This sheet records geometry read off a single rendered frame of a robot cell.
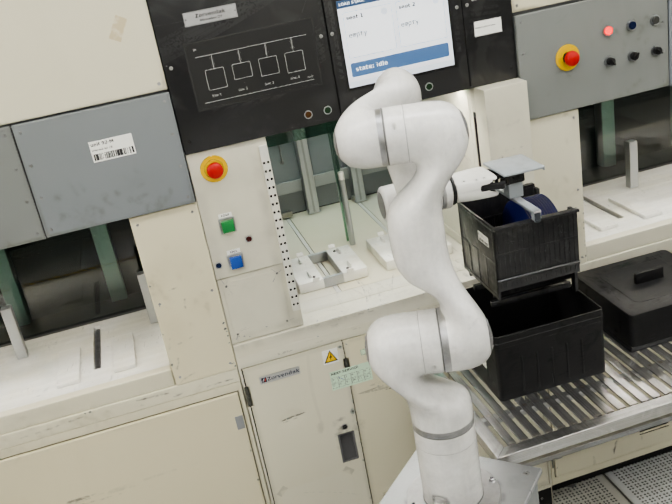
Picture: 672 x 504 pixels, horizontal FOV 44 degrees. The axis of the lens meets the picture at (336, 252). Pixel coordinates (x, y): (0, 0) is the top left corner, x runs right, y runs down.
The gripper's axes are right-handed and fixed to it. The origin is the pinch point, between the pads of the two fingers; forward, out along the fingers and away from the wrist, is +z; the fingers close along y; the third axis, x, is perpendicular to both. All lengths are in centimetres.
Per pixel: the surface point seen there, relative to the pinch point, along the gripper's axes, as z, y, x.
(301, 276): -46, -55, -36
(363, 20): -22, -29, 37
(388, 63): -16.9, -29.5, 25.2
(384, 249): -18, -59, -36
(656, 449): 56, -33, -118
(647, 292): 33, 0, -40
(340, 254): -31, -64, -35
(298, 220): -36, -111, -38
